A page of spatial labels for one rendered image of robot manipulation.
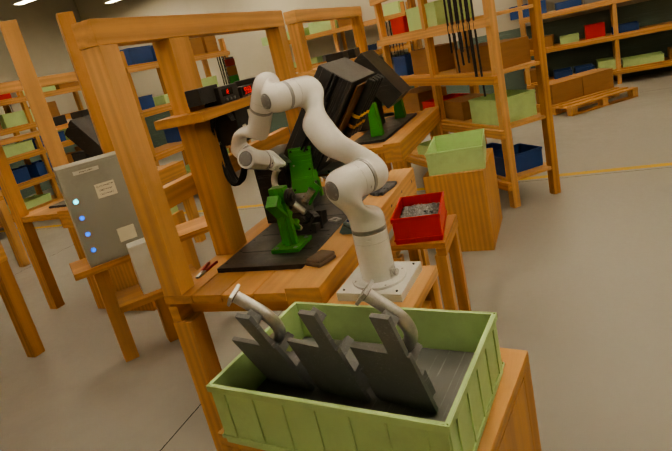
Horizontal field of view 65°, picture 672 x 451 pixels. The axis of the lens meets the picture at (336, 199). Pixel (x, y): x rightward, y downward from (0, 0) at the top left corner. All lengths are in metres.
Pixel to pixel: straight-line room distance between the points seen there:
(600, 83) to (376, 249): 7.76
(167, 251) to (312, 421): 1.10
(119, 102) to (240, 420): 1.19
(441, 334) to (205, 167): 1.34
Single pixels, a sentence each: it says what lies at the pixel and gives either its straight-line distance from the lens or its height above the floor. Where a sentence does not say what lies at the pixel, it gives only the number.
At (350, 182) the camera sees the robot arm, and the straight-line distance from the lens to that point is 1.66.
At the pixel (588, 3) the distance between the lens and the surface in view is 10.52.
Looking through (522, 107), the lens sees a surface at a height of 0.82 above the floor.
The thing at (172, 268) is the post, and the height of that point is 1.00.
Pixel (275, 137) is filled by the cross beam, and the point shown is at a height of 1.25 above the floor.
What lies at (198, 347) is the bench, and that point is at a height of 0.65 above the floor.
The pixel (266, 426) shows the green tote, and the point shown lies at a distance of 1.37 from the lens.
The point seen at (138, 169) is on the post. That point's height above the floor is 1.40.
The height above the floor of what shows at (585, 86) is 0.28.
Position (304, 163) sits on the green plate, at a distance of 2.45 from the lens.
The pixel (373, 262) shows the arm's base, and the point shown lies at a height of 0.97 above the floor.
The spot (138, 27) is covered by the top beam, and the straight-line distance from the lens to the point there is 2.25.
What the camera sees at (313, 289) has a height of 0.89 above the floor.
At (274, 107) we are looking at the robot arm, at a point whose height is 1.52.
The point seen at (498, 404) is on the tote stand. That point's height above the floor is 0.79.
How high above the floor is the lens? 1.67
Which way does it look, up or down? 16 degrees down
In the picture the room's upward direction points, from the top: 13 degrees counter-clockwise
